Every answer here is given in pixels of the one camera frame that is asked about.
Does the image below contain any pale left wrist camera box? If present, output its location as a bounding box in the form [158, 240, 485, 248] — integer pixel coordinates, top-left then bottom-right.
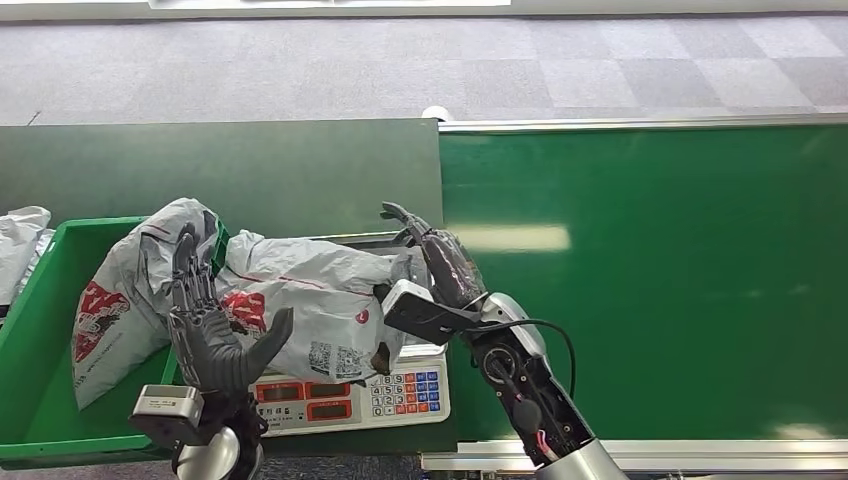
[128, 384, 206, 447]

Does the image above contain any grey mailer bag red print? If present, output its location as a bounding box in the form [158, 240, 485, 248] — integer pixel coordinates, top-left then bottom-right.
[70, 197, 224, 411]

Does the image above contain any electronic scale with steel tray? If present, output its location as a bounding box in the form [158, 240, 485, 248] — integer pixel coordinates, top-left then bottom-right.
[246, 231, 452, 439]

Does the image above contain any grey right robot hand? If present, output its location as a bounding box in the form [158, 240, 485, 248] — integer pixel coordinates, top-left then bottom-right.
[380, 201, 489, 311]

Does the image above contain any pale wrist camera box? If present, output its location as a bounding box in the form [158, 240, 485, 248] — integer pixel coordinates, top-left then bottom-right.
[128, 384, 206, 447]
[382, 279, 466, 346]

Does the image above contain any thin silver conveyor rail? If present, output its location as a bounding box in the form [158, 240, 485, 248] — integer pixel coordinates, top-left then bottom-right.
[437, 112, 848, 134]

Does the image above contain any dark green table board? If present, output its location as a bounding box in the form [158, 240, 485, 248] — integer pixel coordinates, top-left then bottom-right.
[0, 119, 458, 460]

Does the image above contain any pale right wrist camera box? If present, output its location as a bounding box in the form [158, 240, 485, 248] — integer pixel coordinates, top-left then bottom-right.
[382, 279, 466, 346]

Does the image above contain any green plastic crate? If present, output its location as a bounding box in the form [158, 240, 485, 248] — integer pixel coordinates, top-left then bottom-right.
[0, 216, 231, 463]

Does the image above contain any wide silver conveyor frame rail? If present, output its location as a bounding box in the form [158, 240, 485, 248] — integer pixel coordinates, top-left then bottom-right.
[419, 438, 848, 474]

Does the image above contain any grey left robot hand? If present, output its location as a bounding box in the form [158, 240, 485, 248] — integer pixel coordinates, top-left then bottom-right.
[166, 223, 295, 399]

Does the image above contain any grey mailer bag with QR label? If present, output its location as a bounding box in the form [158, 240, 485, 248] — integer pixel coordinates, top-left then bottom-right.
[215, 229, 433, 387]

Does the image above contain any white plastic bag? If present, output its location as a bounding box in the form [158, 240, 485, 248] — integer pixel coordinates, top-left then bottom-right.
[0, 206, 54, 321]

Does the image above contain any green conveyor belt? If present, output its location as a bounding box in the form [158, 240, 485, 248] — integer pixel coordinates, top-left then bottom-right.
[437, 124, 848, 443]

